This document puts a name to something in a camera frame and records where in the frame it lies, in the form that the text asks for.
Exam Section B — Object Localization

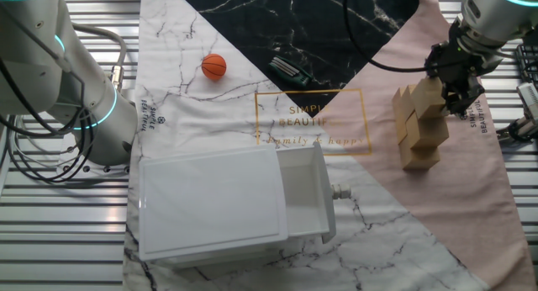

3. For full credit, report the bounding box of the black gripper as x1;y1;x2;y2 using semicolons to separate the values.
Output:
423;24;491;119

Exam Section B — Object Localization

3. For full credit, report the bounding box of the black keyboard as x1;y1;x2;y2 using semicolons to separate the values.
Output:
515;44;538;86

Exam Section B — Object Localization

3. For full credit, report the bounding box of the small gray clamped device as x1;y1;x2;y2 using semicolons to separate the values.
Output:
497;82;538;143

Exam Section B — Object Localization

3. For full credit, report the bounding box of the marble pink black cloth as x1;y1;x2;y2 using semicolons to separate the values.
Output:
121;0;538;291

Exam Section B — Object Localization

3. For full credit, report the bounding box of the green holder with silver bits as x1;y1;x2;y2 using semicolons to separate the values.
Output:
267;55;314;89

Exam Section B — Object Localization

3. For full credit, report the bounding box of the white plastic drawer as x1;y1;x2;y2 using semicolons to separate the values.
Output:
275;142;352;245

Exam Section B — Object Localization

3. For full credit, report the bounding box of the small orange basketball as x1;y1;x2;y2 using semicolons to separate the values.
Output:
201;53;228;82

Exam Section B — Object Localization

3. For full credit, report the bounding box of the white plastic drawer cabinet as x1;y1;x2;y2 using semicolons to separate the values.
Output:
137;144;291;269

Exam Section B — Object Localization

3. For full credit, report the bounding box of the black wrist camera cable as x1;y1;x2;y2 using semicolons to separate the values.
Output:
341;0;432;74

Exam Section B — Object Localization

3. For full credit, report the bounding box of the gray robot cable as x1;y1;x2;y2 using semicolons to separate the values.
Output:
71;24;128;93

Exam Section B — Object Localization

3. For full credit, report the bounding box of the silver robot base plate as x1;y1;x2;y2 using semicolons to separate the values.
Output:
56;147;132;175

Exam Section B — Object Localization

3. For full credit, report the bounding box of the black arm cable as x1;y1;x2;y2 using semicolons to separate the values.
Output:
0;55;100;183

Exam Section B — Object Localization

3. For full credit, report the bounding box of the white cable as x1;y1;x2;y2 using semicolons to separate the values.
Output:
3;113;85;183

